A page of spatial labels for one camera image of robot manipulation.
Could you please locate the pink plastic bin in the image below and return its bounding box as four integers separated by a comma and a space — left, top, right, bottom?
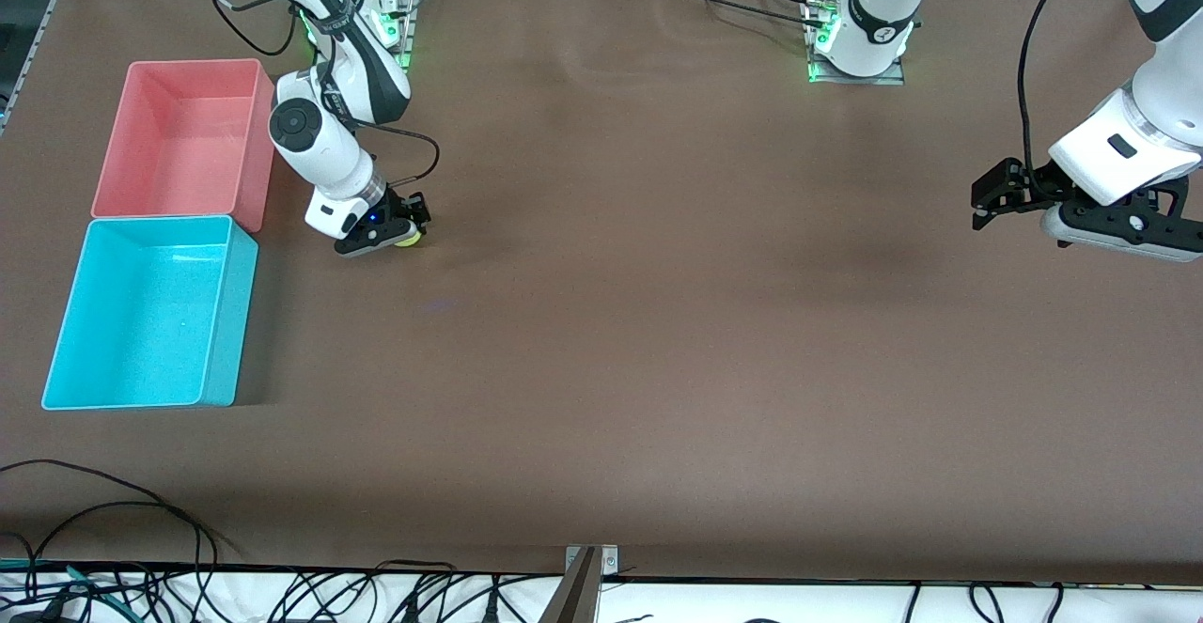
91, 59, 276, 233

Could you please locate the teal cable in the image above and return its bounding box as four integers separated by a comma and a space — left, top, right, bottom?
0, 557, 128, 615

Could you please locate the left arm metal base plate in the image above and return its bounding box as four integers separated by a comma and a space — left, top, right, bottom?
806, 0, 908, 86

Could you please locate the blue plastic bin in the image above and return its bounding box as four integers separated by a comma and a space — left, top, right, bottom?
41, 214, 259, 411

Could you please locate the brown table mat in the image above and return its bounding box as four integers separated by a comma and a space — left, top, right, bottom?
0, 0, 1203, 586

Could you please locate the small metal table bracket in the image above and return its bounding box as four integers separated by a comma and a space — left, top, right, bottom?
565, 544, 620, 577

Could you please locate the long black right arm cable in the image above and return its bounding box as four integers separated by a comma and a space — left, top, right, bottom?
193, 0, 300, 57

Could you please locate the black looped cable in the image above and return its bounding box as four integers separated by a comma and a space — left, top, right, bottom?
0, 459, 220, 569

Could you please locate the grey metal bar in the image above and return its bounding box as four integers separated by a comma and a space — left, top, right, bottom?
538, 548, 602, 623

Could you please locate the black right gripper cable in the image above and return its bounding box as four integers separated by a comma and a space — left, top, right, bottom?
350, 123, 441, 190

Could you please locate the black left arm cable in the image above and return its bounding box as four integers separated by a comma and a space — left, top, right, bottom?
1018, 0, 1091, 178

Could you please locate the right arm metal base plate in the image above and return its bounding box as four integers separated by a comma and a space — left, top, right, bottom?
376, 0, 416, 74

